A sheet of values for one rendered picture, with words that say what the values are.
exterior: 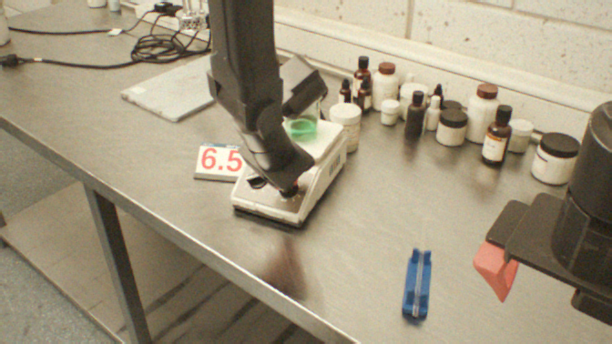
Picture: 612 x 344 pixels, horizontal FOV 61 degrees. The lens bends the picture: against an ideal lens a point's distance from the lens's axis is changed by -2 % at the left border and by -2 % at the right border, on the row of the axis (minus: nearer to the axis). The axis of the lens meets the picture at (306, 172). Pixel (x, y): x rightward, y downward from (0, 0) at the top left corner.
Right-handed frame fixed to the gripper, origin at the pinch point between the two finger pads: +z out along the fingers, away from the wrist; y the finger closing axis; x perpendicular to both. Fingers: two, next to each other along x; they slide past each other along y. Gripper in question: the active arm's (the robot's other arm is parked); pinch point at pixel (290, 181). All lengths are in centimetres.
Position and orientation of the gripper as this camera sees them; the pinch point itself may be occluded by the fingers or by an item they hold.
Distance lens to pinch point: 83.6
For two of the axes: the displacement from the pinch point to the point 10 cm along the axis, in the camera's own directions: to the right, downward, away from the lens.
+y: -6.9, -5.6, 4.6
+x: -6.9, 6.9, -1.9
